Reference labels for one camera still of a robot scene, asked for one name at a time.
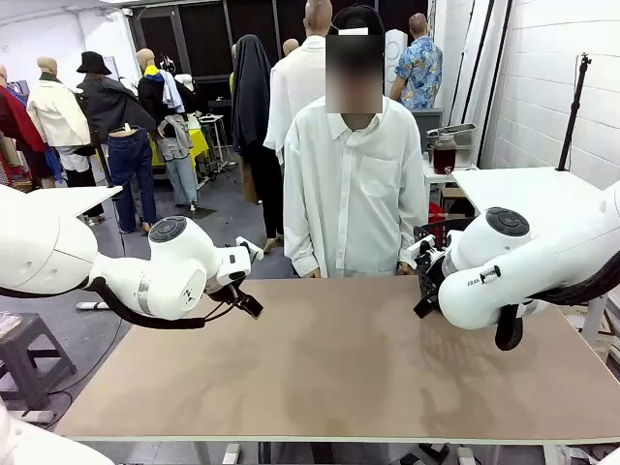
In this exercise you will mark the mannequin in cream jacket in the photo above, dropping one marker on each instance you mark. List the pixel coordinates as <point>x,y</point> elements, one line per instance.
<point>55,116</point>

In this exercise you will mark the white board with rings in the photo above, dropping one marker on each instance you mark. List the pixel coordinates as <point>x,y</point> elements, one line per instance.
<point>394,48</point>

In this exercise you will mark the person's right hand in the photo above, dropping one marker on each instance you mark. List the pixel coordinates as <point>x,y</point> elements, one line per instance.
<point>315,273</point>

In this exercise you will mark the black tripod stand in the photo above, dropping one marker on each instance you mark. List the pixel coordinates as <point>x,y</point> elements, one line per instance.
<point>575,111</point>

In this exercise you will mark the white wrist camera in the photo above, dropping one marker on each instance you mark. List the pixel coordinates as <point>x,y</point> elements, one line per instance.
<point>249,249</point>
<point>436,255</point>

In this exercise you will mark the mannequin in blue floral shirt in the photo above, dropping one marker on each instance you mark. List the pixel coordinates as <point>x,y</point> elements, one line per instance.
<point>421,72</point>

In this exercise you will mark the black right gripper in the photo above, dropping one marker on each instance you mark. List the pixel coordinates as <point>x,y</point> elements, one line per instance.
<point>443,273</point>

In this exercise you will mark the mannequin in white shirt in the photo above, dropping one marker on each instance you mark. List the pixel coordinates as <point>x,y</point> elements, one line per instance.
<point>295,87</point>

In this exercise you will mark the mannequin in black cloak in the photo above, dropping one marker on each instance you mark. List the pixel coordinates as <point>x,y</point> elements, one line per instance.
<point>252,97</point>

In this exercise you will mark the mannequin in red garment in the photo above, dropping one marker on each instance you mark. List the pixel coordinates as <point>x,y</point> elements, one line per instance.
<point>14,121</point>

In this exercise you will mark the brown glass jar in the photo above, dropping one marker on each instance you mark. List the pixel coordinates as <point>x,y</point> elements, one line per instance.
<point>444,155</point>

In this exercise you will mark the person's right forearm white sleeve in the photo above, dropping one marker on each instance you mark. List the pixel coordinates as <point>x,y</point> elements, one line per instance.
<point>300,242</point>

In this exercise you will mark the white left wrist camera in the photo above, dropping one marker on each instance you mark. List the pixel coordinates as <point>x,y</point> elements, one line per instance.
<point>249,249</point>

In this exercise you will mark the mannequin with black hat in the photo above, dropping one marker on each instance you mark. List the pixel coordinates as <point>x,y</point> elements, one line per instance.
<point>106,106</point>

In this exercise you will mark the yellow table cloth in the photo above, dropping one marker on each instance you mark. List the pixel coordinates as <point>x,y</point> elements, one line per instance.
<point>198,143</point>

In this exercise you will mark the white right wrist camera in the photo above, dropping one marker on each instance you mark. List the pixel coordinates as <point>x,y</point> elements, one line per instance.
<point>436,255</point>

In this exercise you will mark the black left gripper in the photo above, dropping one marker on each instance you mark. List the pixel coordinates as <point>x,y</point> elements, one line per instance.
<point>227,292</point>

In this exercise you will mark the white head-mounted camera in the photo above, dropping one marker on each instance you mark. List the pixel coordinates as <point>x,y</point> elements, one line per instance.
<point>353,31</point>

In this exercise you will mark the white leaning panel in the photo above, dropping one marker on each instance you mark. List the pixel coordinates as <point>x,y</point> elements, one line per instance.
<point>479,58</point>

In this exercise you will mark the mannequin with yellow blue scarf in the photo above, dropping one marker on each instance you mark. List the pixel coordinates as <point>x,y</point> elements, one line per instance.
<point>160,97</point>

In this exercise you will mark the person's left forearm white sleeve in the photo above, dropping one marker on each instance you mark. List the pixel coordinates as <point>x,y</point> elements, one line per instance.
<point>412,232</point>

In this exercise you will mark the small bald mannequin head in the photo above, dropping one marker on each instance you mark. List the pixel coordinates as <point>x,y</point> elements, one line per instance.
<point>290,47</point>

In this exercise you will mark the gray cabinet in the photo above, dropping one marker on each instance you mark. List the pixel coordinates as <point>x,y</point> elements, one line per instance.
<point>428,121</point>

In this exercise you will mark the person in white shirt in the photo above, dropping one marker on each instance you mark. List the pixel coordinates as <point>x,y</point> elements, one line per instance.
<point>349,194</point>

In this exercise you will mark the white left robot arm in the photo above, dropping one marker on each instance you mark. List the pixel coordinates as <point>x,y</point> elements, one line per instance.
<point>179,271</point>

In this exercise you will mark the person's left hand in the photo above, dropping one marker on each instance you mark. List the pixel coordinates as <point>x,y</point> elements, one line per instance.
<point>406,268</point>

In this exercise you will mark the gray metal tool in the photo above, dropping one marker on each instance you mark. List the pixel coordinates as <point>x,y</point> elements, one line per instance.
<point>453,130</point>

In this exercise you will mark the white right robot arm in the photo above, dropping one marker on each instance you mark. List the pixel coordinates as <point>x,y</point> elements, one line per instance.
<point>508,271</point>

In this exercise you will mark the gray plastic stool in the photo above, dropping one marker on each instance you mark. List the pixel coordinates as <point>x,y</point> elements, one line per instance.
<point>29,334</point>

